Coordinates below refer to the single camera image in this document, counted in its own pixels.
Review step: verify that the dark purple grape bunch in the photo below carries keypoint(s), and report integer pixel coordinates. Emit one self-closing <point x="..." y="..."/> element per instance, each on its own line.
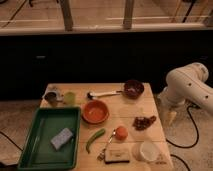
<point x="142" y="123"/>

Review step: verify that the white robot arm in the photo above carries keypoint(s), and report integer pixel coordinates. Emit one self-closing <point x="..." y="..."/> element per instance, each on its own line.
<point x="185" y="83"/>

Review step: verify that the dark maroon bowl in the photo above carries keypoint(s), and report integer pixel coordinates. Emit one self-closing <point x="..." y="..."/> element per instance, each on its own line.
<point x="133" y="89"/>

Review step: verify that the orange red bowl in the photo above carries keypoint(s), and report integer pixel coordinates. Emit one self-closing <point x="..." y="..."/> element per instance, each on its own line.
<point x="95" y="112"/>

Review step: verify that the green plastic cup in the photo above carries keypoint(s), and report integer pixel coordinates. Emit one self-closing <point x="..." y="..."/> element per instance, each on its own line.
<point x="69" y="98"/>

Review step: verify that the green chili pepper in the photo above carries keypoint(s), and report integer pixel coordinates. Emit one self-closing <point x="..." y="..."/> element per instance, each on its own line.
<point x="96" y="135"/>

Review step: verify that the orange fruit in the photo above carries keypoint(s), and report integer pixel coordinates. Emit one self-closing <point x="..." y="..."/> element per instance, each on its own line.
<point x="121" y="133"/>

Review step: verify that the small tan box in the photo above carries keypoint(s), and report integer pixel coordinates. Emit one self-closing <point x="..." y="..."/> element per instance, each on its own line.
<point x="117" y="156"/>

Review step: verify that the metal fork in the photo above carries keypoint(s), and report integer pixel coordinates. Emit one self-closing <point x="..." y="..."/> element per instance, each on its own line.
<point x="101" y="156"/>

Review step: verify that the blue grey sponge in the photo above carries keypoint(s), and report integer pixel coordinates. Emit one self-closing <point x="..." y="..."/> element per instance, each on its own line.
<point x="61" y="138"/>

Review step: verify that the green plastic tray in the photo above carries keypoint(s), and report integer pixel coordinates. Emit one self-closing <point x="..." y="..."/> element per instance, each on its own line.
<point x="39" y="154"/>

